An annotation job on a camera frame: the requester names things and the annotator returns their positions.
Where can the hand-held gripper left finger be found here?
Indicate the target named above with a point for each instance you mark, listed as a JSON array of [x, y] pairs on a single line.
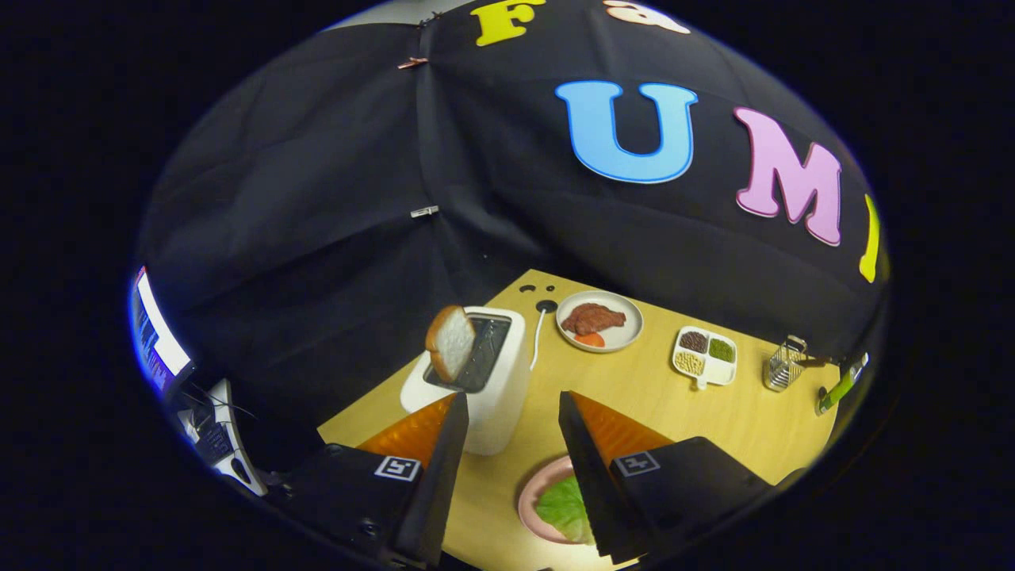
[[440, 476]]

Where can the green lettuce leaf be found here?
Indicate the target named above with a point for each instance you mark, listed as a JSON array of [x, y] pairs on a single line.
[[563, 507]]

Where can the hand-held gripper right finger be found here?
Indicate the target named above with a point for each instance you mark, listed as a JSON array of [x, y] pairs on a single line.
[[591, 484]]

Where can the toasted bread slice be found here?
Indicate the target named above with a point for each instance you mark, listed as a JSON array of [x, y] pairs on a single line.
[[452, 341]]

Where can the white toaster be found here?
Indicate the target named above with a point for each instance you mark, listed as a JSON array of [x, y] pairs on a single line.
[[503, 396]]

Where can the brown meat patty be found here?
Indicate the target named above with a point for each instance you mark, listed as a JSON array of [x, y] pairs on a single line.
[[591, 317]]

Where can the copper cloth clip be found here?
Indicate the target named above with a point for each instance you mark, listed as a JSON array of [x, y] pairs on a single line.
[[412, 63]]

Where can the computer monitor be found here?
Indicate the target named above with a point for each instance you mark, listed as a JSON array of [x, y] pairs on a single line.
[[155, 333]]

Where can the white side desk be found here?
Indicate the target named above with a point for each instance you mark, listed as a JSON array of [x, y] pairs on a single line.
[[252, 481]]

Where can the white divided seasoning dish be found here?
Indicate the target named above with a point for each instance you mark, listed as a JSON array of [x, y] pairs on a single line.
[[718, 373]]

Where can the round white plate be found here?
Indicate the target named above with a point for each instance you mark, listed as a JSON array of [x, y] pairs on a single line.
[[626, 329]]

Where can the black backdrop cloth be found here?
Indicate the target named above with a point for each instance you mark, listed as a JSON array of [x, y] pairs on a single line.
[[317, 198]]

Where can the green plastic bottle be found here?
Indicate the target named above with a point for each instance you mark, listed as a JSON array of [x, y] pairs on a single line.
[[840, 386]]

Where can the orange carrot slice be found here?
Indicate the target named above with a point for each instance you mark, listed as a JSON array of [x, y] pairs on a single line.
[[590, 339]]

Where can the black cloth clip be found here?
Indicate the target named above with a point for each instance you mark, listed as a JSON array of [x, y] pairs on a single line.
[[428, 17]]

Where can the black keyboard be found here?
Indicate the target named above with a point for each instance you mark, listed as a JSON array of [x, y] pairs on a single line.
[[212, 440]]

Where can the silver cloth clip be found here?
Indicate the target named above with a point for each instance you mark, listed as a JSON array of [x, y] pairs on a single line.
[[424, 211]]

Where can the pink round plate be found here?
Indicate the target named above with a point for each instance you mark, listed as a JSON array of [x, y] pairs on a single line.
[[530, 492]]

